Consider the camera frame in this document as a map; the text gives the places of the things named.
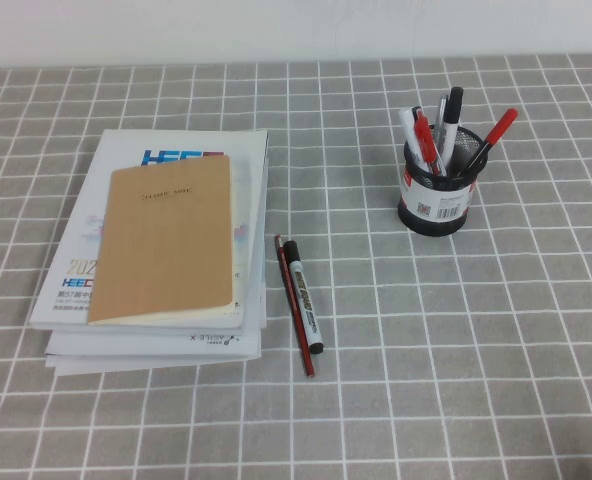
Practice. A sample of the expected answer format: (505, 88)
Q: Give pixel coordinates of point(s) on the slim black-capped marker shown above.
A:
(454, 107)

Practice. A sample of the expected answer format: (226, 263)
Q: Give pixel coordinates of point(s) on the silver pen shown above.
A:
(442, 112)

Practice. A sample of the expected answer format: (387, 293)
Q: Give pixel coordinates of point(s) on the black pen with red cap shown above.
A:
(501, 125)

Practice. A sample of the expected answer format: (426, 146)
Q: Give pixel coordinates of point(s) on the grey checked tablecloth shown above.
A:
(426, 350)

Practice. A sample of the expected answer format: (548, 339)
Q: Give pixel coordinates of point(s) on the brown kraft notebook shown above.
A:
(166, 240)

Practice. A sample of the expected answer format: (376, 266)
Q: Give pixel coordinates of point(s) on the white HEEC catalogue book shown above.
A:
(121, 145)

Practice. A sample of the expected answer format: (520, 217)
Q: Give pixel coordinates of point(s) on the red gel pen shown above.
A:
(422, 137)

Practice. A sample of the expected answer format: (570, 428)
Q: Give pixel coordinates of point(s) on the black mesh pen holder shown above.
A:
(441, 220)

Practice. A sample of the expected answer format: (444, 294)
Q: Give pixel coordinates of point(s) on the white AgileX brochure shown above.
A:
(126, 345)

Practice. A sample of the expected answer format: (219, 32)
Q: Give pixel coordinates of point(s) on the red pencil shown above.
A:
(306, 360)

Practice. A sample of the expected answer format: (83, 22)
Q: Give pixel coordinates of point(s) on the black-capped whiteboard marker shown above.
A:
(303, 295)

